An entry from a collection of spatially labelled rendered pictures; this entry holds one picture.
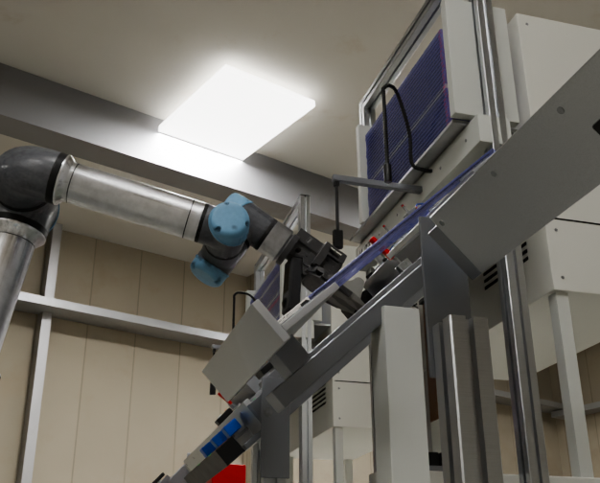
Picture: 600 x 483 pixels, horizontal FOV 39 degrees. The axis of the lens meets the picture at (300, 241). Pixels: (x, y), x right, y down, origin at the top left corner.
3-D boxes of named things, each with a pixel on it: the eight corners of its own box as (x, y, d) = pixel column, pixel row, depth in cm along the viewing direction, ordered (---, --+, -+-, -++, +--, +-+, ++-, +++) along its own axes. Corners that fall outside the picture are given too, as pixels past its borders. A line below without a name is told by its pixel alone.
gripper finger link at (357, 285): (382, 288, 171) (345, 264, 171) (369, 310, 168) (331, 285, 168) (378, 294, 173) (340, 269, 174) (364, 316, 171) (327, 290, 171)
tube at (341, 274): (270, 336, 111) (265, 331, 111) (267, 339, 112) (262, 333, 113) (496, 152, 135) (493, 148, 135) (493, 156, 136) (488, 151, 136)
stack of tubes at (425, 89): (450, 124, 189) (441, 27, 200) (368, 218, 234) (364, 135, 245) (499, 132, 192) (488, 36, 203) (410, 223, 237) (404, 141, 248)
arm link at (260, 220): (208, 228, 174) (230, 198, 177) (251, 259, 174) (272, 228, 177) (214, 213, 167) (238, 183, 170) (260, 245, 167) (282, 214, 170)
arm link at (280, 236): (263, 241, 167) (253, 257, 174) (281, 255, 167) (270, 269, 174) (282, 215, 171) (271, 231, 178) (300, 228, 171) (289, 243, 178)
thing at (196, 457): (268, 433, 148) (242, 402, 149) (201, 484, 206) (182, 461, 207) (273, 428, 148) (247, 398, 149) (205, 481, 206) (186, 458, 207)
